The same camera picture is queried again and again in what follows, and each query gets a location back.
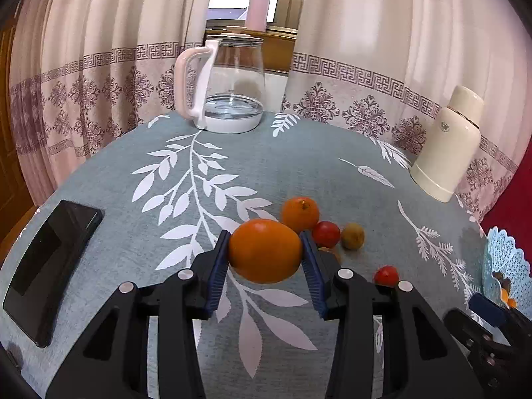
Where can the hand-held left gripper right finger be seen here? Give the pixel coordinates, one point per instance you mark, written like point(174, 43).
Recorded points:
point(314, 278)

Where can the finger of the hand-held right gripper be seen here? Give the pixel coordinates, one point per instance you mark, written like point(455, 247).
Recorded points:
point(465, 330)
point(487, 306)

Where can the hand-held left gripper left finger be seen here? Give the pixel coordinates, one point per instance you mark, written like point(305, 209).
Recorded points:
point(218, 278)

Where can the large orange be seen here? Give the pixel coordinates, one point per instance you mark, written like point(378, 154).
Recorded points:
point(508, 298)

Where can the dark purple round fruit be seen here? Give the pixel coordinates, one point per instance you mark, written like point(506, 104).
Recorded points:
point(505, 284)

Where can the brown passion fruit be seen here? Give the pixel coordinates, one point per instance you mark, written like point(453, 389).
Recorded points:
point(496, 275)

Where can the round orange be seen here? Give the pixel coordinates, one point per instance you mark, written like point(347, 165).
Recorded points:
point(299, 212)
point(265, 250)

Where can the light blue plastic basket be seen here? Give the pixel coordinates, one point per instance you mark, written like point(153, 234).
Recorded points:
point(515, 257)

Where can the yellow-green round fruit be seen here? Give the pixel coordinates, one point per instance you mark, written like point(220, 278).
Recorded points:
point(353, 236)

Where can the red tomato with stem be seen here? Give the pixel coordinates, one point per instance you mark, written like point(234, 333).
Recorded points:
point(386, 276)

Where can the grey leaf-print tablecloth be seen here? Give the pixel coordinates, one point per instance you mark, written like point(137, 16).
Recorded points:
point(311, 166)

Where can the red cloth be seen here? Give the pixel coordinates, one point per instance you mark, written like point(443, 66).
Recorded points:
point(511, 191)

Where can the cream thermos jug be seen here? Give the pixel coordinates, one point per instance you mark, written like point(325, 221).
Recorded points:
point(444, 153)

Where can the black smartphone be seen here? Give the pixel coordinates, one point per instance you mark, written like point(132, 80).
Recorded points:
point(45, 266)

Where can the wooden windowsill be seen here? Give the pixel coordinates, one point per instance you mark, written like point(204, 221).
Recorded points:
point(276, 50)

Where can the beige patterned curtain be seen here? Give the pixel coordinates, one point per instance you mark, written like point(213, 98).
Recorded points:
point(104, 50)
point(374, 50)

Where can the wooden door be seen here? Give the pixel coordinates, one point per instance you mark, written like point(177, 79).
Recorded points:
point(10, 153)

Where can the pink bottle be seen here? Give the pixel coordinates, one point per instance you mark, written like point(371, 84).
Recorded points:
point(257, 6)

